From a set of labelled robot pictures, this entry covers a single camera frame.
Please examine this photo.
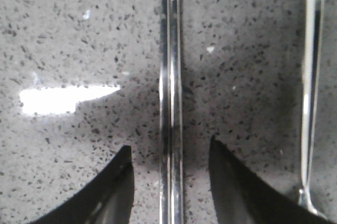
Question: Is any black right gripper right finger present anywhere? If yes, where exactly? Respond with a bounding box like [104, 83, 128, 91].
[209, 137, 329, 223]

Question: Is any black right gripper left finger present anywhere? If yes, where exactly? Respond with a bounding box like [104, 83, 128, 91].
[33, 145, 135, 223]

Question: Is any steel spoon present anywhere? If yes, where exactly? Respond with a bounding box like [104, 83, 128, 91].
[298, 0, 326, 219]

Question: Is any steel chopstick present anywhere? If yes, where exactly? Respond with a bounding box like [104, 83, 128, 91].
[169, 0, 184, 223]
[159, 0, 171, 223]

